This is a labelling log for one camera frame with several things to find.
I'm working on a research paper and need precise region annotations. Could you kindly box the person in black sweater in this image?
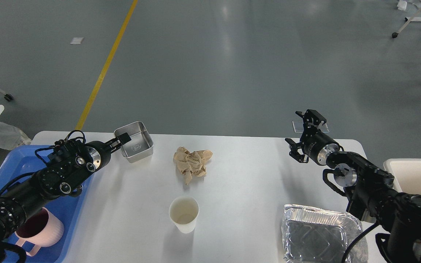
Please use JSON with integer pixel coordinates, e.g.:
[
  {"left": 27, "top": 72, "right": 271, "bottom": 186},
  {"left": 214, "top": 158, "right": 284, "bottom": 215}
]
[{"left": 0, "top": 121, "right": 32, "bottom": 151}]

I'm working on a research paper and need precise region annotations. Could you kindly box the crumpled brown paper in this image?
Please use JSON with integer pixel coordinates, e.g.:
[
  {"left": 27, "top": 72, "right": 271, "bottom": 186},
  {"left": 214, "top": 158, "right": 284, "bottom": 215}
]
[{"left": 173, "top": 147, "right": 213, "bottom": 185}]

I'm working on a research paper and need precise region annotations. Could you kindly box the blue plastic tray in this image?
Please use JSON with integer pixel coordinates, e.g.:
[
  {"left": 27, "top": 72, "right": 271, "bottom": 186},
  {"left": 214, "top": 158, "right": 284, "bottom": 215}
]
[{"left": 0, "top": 145, "right": 91, "bottom": 263}]

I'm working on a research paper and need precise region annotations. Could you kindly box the pink mug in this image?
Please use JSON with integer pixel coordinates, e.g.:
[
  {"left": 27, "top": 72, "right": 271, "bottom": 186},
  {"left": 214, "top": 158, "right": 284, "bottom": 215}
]
[{"left": 15, "top": 207, "right": 64, "bottom": 257}]

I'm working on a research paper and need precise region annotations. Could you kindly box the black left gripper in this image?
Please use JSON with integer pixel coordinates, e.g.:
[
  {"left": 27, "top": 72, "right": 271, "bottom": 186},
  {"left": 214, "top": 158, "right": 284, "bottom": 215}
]
[{"left": 85, "top": 133, "right": 131, "bottom": 173}]

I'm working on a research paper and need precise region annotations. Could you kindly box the white waste bin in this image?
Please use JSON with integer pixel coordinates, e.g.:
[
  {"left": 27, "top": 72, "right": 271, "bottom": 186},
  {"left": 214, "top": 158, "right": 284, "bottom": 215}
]
[{"left": 383, "top": 159, "right": 421, "bottom": 194}]

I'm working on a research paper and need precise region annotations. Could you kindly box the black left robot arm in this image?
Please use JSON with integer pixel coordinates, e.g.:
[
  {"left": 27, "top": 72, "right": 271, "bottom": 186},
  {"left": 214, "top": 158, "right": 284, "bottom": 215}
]
[{"left": 0, "top": 133, "right": 131, "bottom": 263}]

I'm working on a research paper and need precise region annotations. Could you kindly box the square stainless steel container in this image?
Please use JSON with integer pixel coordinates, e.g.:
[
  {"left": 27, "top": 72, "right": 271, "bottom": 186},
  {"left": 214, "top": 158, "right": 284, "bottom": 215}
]
[{"left": 114, "top": 121, "right": 154, "bottom": 163}]

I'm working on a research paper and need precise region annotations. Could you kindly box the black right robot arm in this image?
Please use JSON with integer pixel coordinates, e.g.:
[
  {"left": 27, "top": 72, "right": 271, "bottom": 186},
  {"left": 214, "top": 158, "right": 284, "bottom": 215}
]
[{"left": 285, "top": 109, "right": 421, "bottom": 263}]

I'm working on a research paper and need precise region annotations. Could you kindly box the white paper cup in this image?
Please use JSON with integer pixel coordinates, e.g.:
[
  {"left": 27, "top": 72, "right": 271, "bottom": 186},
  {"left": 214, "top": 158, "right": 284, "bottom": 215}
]
[{"left": 169, "top": 196, "right": 200, "bottom": 234}]

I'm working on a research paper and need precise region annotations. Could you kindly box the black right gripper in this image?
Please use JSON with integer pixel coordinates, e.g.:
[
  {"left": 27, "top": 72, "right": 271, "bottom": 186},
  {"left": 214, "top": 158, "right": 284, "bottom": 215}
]
[{"left": 285, "top": 109, "right": 340, "bottom": 166}]

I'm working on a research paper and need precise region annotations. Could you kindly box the aluminium foil tray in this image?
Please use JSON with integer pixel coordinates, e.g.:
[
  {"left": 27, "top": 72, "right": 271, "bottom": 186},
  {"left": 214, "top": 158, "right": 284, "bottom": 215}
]
[{"left": 281, "top": 204, "right": 369, "bottom": 263}]

